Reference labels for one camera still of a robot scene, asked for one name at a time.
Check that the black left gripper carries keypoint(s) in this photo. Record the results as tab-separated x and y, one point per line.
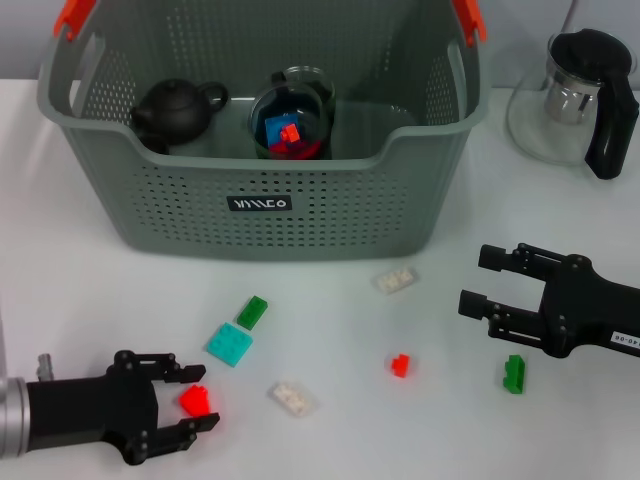
90	410

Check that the blue square brick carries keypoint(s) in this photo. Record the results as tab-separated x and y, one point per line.
274	131

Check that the teal square brick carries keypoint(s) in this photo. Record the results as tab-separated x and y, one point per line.
229	345

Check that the red slope brick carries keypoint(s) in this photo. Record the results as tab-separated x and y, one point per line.
196	401

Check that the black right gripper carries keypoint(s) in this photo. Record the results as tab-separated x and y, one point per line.
585	310

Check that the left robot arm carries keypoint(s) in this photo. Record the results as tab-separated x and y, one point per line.
12	417

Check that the black clay teapot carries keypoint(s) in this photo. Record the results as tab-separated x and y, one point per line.
175	112

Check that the green stepped brick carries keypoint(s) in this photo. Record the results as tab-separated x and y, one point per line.
514	375

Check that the dark red curved brick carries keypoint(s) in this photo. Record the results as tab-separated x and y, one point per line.
310	149

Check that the small red brick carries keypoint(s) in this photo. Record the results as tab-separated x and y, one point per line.
400	365
290	133

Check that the white brick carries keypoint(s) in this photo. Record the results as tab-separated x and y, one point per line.
395	280
294	399

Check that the grey perforated storage bin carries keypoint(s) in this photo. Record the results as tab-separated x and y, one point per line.
350	215

